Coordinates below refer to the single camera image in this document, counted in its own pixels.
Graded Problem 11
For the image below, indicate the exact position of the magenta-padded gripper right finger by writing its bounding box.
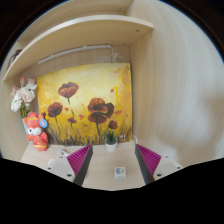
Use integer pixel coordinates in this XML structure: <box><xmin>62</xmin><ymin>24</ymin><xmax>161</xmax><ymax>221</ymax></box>
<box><xmin>134</xmin><ymin>143</ymin><xmax>184</xmax><ymax>186</ymax></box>

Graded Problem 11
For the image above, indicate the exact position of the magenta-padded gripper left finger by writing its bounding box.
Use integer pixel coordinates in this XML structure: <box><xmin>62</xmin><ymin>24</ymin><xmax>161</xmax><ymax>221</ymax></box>
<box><xmin>44</xmin><ymin>143</ymin><xmax>94</xmax><ymax>187</ymax></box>

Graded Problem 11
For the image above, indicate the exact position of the small plant in white pot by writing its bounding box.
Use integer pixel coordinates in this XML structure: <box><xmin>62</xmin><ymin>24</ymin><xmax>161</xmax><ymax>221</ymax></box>
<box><xmin>102</xmin><ymin>127</ymin><xmax>120</xmax><ymax>153</ymax></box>

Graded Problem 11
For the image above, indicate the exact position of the red fox plush toy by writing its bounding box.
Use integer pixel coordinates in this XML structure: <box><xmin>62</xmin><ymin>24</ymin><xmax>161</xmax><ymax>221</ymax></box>
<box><xmin>23</xmin><ymin>111</ymin><xmax>50</xmax><ymax>153</ymax></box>

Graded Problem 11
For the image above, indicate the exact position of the light blue vase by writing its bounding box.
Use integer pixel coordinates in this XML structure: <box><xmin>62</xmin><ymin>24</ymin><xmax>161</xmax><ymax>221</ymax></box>
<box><xmin>21</xmin><ymin>116</ymin><xmax>31</xmax><ymax>137</ymax></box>

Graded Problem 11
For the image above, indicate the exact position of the yellow poppy flower painting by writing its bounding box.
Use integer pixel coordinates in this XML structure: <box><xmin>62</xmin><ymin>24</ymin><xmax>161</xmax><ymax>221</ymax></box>
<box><xmin>36</xmin><ymin>62</ymin><xmax>134</xmax><ymax>147</ymax></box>

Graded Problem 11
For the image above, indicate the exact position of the pink and white flower bouquet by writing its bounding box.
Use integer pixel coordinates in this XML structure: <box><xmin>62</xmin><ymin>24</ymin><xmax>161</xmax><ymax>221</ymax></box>
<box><xmin>9</xmin><ymin>75</ymin><xmax>39</xmax><ymax>119</ymax></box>

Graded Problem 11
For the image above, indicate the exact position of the white light bar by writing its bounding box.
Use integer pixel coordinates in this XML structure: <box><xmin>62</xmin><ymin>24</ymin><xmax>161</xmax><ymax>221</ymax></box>
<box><xmin>36</xmin><ymin>43</ymin><xmax>112</xmax><ymax>66</ymax></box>

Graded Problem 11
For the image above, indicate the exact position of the wooden shelf unit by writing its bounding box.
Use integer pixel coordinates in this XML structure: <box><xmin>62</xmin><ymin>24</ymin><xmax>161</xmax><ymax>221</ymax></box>
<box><xmin>2</xmin><ymin>0</ymin><xmax>155</xmax><ymax>83</ymax></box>

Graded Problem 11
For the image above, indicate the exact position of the white cable beside painting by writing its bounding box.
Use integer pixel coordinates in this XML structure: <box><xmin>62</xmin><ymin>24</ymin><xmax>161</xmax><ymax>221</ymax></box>
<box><xmin>131</xmin><ymin>134</ymin><xmax>140</xmax><ymax>147</ymax></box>

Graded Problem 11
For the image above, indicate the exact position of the white light bar cord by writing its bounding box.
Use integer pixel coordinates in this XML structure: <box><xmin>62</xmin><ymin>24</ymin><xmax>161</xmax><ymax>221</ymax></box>
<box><xmin>109</xmin><ymin>46</ymin><xmax>126</xmax><ymax>64</ymax></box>

